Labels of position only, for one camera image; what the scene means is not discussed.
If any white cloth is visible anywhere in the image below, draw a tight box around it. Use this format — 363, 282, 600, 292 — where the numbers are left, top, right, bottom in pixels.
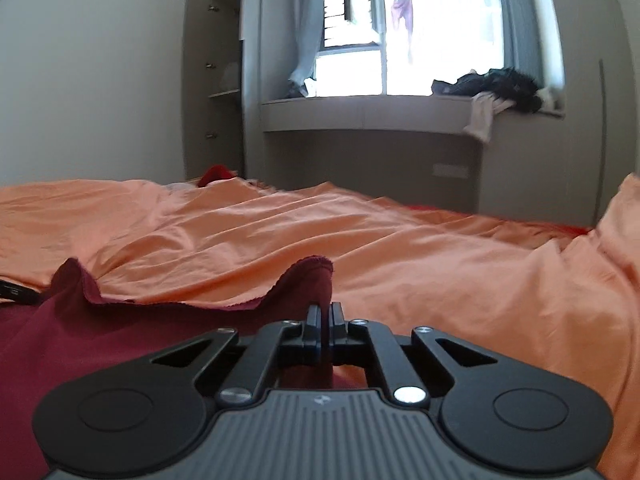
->
462, 90, 516, 145

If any tall grey closet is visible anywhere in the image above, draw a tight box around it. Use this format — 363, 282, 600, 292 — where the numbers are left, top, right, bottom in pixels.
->
547, 0, 640, 233

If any blue-grey curtain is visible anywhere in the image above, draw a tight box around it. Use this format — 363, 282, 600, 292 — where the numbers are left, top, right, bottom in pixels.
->
494, 0, 567, 97

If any grey window seat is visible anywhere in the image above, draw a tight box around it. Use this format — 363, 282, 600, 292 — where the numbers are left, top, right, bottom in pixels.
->
259, 94, 567, 214

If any sheer pale curtain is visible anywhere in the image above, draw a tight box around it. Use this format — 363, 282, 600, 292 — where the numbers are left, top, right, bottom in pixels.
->
287, 0, 329, 99

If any window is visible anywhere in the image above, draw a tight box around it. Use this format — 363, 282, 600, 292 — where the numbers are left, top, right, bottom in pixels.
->
314, 0, 507, 97

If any orange duvet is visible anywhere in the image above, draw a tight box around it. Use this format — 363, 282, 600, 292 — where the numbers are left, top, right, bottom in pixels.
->
0, 172, 640, 480

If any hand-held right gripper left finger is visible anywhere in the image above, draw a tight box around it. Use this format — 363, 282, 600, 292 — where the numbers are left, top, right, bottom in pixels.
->
150, 304, 326, 408

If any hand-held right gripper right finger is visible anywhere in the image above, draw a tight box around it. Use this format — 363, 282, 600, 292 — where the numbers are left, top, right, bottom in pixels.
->
327, 302, 501, 407

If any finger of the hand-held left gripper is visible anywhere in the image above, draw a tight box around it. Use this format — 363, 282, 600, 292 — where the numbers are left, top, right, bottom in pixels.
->
0, 277, 41, 307

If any pile of dark clothes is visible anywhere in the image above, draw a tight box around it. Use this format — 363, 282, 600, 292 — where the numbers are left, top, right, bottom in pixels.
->
430, 67, 557, 114

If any red cloth bundle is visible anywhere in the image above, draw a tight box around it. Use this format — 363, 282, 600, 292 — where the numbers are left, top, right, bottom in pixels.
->
197, 163, 239, 189

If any pink hanging garment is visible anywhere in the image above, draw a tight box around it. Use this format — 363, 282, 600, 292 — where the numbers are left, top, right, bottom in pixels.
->
390, 0, 416, 65

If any open grey wardrobe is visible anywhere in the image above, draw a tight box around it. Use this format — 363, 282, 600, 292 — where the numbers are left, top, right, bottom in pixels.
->
182, 0, 264, 182

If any dark red long-sleeve garment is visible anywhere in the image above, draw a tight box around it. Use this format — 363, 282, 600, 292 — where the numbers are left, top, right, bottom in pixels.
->
0, 255, 373, 480

